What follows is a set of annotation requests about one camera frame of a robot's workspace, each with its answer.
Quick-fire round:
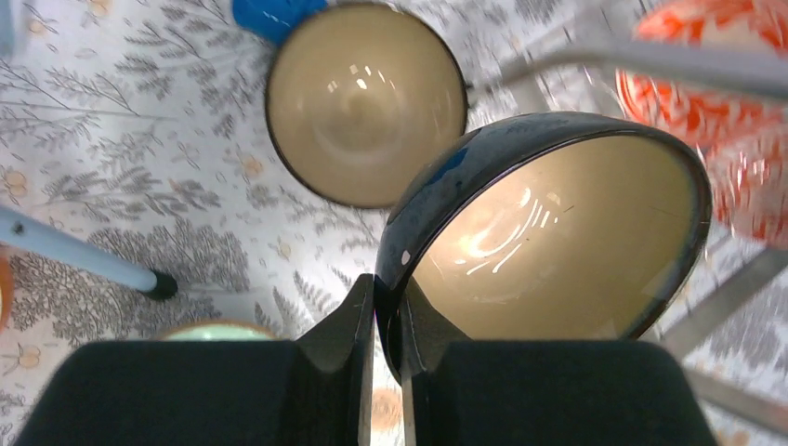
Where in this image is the stainless steel dish rack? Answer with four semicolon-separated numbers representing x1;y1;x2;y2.
467;12;788;435

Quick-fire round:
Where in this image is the orange patterned bowl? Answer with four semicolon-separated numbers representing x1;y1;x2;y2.
615;1;787;249

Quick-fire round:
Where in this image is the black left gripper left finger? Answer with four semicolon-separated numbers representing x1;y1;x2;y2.
16;274;374;445

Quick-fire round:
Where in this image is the orange white bowl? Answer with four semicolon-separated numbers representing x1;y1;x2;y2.
0;256;14;330

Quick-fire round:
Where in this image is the light blue perforated music stand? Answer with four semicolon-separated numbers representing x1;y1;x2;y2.
1;205;178;301

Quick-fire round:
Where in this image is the brown ceramic bowl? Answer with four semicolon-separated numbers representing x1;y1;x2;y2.
265;2;468;209

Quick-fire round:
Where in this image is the light green celadon bowl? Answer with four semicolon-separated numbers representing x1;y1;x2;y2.
158;320;278;341

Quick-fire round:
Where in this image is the blue plastic toy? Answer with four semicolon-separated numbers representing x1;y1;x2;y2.
230;0;327;45

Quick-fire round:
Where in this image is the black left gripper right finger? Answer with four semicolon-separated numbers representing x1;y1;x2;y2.
400;283;716;445

